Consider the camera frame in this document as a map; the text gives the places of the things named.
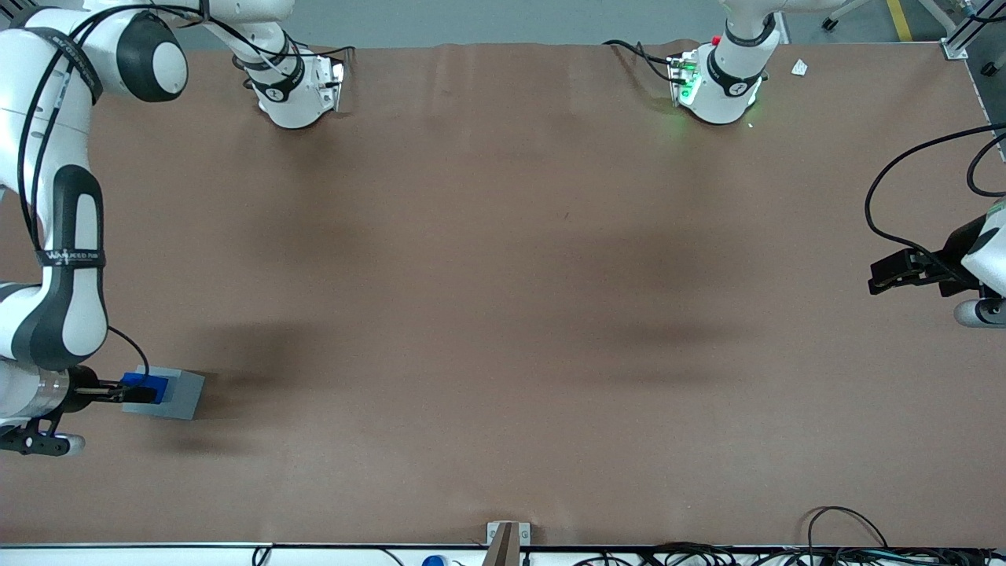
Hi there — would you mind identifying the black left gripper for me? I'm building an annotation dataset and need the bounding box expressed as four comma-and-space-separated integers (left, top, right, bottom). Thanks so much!
868, 214, 989, 299

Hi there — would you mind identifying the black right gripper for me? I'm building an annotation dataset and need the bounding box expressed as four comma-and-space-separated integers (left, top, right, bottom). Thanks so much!
66, 366, 147, 414

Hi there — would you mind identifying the blue plastic insert part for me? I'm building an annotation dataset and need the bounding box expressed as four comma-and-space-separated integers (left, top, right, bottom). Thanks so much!
120, 373, 171, 406

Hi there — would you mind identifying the gray square base block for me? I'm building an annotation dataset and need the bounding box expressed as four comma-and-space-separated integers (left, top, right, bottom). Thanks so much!
122, 366, 206, 421

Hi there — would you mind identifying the white chair leg with caster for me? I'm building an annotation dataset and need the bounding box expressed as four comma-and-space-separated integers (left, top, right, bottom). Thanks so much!
821, 0, 875, 32

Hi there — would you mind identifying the brown table cover sheet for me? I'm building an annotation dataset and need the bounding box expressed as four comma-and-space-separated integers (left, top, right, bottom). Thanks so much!
0, 39, 996, 549

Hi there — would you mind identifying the gray metal mounting plate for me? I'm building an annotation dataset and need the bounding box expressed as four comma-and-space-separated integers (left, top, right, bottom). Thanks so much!
486, 521, 532, 546

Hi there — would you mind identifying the long black left wrist cable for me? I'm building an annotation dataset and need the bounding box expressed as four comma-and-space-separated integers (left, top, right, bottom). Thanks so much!
865, 122, 1006, 272

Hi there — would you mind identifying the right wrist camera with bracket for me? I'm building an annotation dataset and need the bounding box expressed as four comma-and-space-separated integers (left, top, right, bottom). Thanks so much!
0, 415, 86, 459

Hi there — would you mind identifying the left wrist camera gray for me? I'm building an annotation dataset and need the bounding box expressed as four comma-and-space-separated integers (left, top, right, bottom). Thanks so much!
953, 297, 1006, 329

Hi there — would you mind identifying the short black looped cable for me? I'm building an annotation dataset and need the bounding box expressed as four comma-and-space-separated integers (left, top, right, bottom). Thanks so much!
967, 132, 1006, 198

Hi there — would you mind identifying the aluminium frame post with bracket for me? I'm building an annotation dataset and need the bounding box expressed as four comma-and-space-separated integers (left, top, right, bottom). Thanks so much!
942, 0, 1006, 61

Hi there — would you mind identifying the black cable loop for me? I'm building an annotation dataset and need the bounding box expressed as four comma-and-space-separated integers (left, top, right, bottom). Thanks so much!
806, 506, 890, 551

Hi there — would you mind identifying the black cable bundle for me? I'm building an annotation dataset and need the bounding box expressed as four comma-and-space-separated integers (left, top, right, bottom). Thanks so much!
574, 541, 1006, 566

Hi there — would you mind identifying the black left base cable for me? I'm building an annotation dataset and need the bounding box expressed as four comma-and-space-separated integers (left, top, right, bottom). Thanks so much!
603, 39, 681, 84

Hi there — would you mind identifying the black base cable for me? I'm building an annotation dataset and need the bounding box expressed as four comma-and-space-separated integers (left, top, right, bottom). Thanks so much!
603, 39, 681, 84
283, 31, 356, 64

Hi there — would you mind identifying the black right base cable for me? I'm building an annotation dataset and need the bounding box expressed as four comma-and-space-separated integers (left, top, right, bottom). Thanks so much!
283, 31, 356, 64

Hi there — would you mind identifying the brown camera post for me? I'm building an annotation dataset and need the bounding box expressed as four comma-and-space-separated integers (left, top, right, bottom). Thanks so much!
481, 523, 521, 566

